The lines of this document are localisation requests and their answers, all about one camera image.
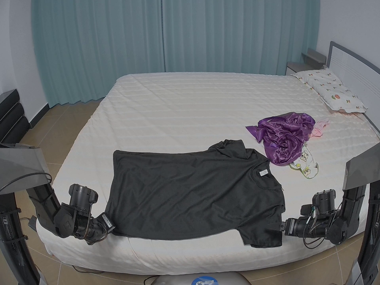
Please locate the white printed garment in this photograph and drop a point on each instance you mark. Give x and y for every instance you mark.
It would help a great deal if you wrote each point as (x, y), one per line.
(307, 166)

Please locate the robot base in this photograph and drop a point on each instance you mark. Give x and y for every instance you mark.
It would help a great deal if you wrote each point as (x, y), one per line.
(196, 279)

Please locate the pink garment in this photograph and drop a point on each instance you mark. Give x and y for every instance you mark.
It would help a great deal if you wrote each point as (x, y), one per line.
(319, 129)

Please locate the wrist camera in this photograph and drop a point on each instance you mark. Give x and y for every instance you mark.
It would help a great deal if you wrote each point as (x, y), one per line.
(307, 211)
(93, 197)

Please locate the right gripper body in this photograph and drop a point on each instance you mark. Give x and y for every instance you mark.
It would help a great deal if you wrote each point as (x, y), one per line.
(295, 226)

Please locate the white printed pillow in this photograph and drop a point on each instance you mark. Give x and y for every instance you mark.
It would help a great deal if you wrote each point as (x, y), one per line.
(329, 90)

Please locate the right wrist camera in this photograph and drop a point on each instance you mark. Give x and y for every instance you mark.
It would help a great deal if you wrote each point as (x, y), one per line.
(307, 211)

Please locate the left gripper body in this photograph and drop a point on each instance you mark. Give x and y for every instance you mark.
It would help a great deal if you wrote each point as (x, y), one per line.
(101, 229)

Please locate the grey bedside table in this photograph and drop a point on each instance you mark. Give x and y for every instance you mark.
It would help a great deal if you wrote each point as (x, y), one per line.
(305, 62)

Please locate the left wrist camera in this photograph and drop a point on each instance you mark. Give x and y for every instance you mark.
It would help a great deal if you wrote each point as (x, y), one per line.
(93, 197)

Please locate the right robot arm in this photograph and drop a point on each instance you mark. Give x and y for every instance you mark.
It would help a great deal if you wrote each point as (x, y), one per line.
(359, 171)

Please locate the bed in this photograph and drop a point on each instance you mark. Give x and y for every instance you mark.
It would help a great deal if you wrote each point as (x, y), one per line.
(178, 114)

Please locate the small dark grey box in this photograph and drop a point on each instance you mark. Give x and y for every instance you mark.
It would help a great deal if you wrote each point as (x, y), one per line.
(32, 224)

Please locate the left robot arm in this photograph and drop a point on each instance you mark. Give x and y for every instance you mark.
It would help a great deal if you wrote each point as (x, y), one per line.
(17, 165)

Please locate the black T-shirt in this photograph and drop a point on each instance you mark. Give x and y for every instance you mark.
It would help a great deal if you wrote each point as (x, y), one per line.
(193, 194)

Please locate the purple satin garment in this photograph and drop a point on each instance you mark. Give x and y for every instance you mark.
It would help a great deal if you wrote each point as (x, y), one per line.
(282, 135)

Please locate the black chest of drawers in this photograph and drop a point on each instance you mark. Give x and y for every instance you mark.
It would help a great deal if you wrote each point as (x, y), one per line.
(12, 114)

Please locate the blue-green curtain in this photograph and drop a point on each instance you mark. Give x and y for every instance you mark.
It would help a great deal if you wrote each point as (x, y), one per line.
(148, 25)

